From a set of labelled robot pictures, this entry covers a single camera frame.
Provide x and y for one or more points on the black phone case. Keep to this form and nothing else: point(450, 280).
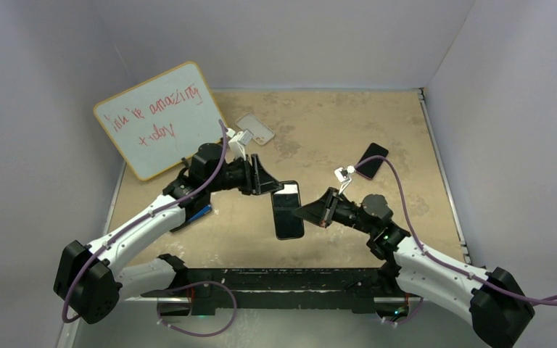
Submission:
point(287, 211)

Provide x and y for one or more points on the yellow framed whiteboard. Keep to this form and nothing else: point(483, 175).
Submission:
point(156, 124)

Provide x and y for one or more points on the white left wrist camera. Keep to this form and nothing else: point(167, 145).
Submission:
point(237, 142)

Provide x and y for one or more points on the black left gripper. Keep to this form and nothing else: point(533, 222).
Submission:
point(262, 183)

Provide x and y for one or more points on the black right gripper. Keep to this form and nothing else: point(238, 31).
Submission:
point(319, 212)

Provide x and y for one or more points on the black smartphone white edge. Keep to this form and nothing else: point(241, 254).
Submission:
point(288, 209)

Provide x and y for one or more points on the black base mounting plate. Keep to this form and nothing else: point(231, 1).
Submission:
point(359, 290)

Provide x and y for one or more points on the clear phone case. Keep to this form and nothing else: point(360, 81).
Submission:
point(261, 133)

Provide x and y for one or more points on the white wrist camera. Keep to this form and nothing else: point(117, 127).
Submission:
point(237, 142)
point(344, 176)

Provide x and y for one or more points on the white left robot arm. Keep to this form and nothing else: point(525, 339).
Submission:
point(93, 278)

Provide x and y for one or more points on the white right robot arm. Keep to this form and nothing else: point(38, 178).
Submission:
point(474, 294)

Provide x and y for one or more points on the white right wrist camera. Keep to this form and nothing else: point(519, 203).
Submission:
point(344, 176)

